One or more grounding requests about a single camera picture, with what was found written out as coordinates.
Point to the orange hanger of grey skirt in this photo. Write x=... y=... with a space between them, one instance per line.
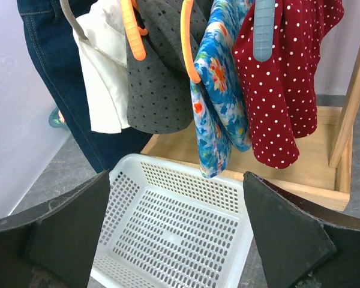
x=133 y=31

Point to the wooden clothes rack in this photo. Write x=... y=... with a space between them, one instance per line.
x=321 y=173

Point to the blue-grey hanger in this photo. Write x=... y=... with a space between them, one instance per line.
x=263 y=29

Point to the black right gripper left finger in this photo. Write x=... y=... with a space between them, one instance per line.
x=53 y=244

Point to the white pleated skirt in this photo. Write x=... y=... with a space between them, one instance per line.
x=103 y=58

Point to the teal basket with floral cloth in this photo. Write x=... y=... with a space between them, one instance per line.
x=56 y=120

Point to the orange hanger of floral skirt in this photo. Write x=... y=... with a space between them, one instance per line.
x=185 y=17

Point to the red polka dot skirt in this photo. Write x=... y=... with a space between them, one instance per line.
x=279 y=93

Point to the dark blue denim skirt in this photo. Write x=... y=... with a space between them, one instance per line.
x=54 y=53

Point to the blue floral skirt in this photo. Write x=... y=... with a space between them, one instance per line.
x=220 y=115

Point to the grey dotted skirt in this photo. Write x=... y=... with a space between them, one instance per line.
x=159 y=100

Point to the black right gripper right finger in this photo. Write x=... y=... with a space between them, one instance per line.
x=301 y=243

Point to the white plastic laundry basket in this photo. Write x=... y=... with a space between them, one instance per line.
x=167 y=226

